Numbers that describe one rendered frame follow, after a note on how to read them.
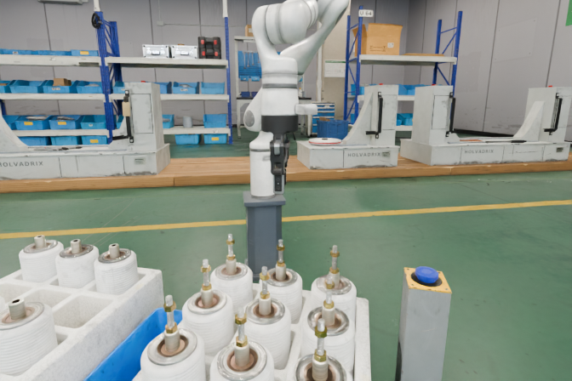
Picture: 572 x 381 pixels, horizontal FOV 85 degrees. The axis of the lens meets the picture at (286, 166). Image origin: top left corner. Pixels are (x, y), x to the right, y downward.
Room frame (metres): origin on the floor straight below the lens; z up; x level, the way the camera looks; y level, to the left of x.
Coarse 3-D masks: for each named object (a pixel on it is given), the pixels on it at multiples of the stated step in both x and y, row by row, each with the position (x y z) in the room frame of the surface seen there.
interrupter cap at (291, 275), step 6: (270, 270) 0.66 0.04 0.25; (288, 270) 0.66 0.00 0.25; (294, 270) 0.66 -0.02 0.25; (270, 276) 0.64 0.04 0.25; (288, 276) 0.64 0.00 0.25; (294, 276) 0.64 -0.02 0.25; (270, 282) 0.61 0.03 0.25; (276, 282) 0.61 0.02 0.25; (282, 282) 0.61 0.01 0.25; (288, 282) 0.61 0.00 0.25; (294, 282) 0.61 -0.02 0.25
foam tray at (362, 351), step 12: (360, 300) 0.66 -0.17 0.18; (360, 312) 0.61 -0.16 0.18; (180, 324) 0.58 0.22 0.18; (300, 324) 0.58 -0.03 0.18; (360, 324) 0.58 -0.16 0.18; (300, 336) 0.54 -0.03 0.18; (360, 336) 0.54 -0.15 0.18; (300, 348) 0.51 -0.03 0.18; (360, 348) 0.51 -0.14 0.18; (288, 360) 0.48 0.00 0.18; (360, 360) 0.48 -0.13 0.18; (276, 372) 0.46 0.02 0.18; (360, 372) 0.46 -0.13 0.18
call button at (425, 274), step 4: (416, 268) 0.54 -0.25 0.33; (420, 268) 0.54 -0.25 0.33; (424, 268) 0.54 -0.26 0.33; (428, 268) 0.54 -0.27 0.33; (416, 272) 0.53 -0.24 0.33; (420, 272) 0.52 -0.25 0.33; (424, 272) 0.52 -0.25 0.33; (428, 272) 0.52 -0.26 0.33; (432, 272) 0.52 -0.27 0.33; (436, 272) 0.52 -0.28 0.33; (420, 276) 0.52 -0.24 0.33; (424, 276) 0.51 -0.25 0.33; (428, 276) 0.51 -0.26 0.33; (432, 276) 0.51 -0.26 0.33; (436, 276) 0.51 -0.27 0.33; (420, 280) 0.52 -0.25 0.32; (424, 280) 0.52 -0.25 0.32; (428, 280) 0.51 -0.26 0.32; (432, 280) 0.51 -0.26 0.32; (436, 280) 0.51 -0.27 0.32
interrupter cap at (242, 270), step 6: (222, 264) 0.69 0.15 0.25; (240, 264) 0.69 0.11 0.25; (216, 270) 0.66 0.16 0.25; (222, 270) 0.66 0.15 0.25; (240, 270) 0.66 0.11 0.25; (246, 270) 0.66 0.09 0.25; (216, 276) 0.64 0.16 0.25; (222, 276) 0.64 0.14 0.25; (228, 276) 0.64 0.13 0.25; (234, 276) 0.64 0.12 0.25; (240, 276) 0.64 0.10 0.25
